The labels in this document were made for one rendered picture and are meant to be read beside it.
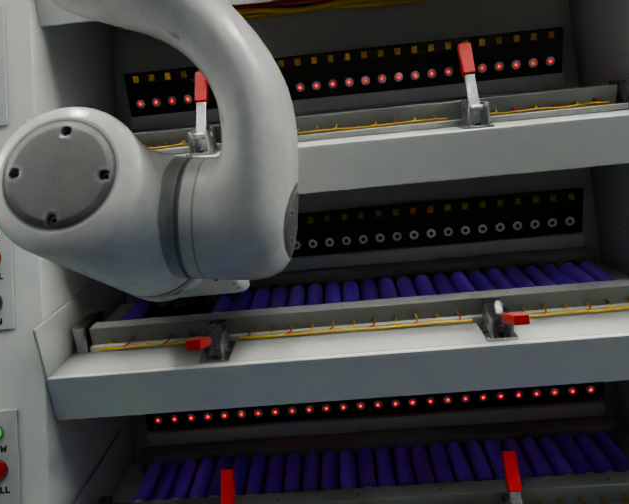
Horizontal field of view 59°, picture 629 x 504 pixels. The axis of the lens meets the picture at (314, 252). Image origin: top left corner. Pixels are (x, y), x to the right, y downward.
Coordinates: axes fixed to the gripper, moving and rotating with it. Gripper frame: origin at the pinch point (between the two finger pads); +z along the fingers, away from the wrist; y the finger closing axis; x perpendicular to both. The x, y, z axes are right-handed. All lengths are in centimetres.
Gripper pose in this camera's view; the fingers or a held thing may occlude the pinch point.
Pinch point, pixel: (214, 285)
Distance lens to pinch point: 60.0
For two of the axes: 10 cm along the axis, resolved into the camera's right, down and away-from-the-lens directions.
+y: -9.9, 0.9, 0.6
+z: 0.8, 2.4, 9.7
